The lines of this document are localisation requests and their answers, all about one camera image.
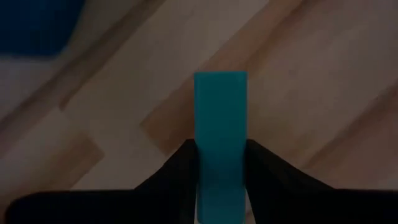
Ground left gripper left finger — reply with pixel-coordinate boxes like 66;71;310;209
135;138;198;192

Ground teal rectangular block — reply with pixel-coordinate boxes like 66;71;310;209
193;70;249;224

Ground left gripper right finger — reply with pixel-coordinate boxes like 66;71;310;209
246;138;336;192

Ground blue plastic bin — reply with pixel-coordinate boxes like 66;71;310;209
0;0;86;58

